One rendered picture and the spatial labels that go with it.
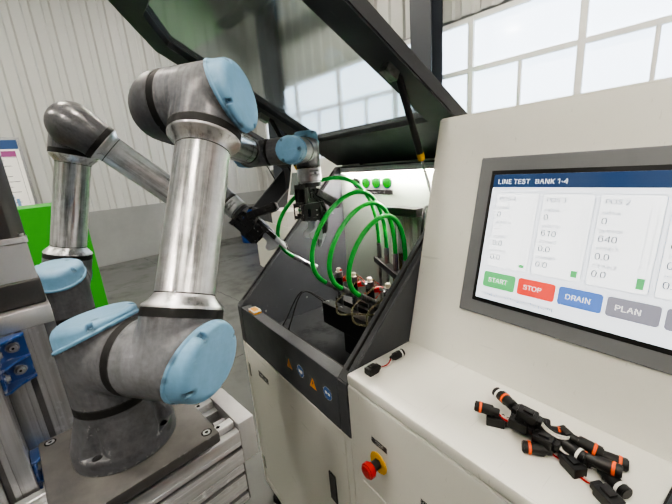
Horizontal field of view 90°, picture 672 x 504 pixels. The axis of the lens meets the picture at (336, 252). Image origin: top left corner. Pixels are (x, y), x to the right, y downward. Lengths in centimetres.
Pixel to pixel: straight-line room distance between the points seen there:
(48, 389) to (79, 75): 705
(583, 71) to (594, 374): 427
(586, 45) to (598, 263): 425
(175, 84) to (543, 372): 83
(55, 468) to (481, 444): 68
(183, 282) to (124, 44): 760
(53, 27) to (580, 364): 781
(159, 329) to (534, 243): 68
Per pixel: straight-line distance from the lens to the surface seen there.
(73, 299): 109
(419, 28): 526
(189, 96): 61
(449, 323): 89
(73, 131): 108
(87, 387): 63
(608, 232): 75
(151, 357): 52
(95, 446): 69
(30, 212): 409
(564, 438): 71
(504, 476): 67
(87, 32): 793
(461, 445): 70
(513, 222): 80
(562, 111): 82
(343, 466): 108
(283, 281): 144
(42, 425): 90
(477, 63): 526
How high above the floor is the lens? 146
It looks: 14 degrees down
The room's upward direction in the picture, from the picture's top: 5 degrees counter-clockwise
